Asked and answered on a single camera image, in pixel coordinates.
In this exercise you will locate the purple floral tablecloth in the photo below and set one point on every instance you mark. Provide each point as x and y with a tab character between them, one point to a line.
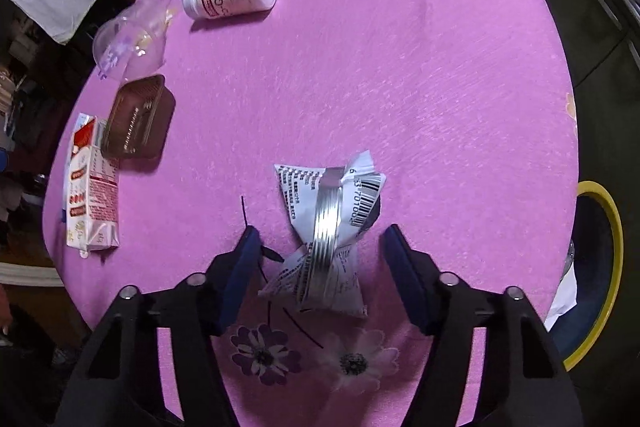
400	82

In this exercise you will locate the white and red milk carton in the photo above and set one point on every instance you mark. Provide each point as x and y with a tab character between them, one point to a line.
92	197

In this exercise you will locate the clear plastic cup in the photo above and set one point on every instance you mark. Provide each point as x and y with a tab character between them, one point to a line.
130	42

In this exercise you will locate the brown plastic tray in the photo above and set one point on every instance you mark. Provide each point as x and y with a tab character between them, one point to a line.
140	117

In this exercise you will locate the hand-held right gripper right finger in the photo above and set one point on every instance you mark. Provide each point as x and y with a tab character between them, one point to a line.
406	277

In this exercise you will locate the yellow-rimmed trash bin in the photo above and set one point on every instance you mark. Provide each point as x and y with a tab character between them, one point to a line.
613	227

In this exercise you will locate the white silver packet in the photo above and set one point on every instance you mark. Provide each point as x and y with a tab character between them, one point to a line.
300	192

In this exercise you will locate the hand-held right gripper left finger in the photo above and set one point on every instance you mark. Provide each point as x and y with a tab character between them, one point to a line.
240	277

